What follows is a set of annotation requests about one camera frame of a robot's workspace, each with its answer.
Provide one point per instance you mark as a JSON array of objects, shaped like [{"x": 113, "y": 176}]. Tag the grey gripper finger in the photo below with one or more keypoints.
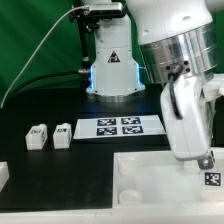
[{"x": 206, "y": 161}]

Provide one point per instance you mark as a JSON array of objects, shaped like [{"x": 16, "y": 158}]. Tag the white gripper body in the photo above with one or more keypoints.
[{"x": 190, "y": 137}]

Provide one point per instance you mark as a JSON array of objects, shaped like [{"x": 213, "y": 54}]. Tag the white square tabletop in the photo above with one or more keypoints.
[{"x": 156, "y": 177}]

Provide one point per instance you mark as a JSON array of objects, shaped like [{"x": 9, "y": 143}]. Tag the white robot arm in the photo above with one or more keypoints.
[{"x": 179, "y": 50}]

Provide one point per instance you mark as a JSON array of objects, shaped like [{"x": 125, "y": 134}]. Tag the white marker plate with tags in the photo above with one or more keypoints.
[{"x": 112, "y": 127}]

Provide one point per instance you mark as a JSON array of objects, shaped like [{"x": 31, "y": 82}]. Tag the white left obstacle block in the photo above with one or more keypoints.
[{"x": 4, "y": 174}]

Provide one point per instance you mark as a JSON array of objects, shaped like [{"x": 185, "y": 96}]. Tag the white front table edge rail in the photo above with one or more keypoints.
[{"x": 83, "y": 217}]

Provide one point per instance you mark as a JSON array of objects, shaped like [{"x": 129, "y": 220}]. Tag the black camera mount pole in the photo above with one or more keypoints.
[{"x": 87, "y": 24}]

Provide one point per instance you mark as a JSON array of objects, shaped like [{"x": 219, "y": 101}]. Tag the grey camera on mount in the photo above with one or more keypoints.
[{"x": 104, "y": 9}]

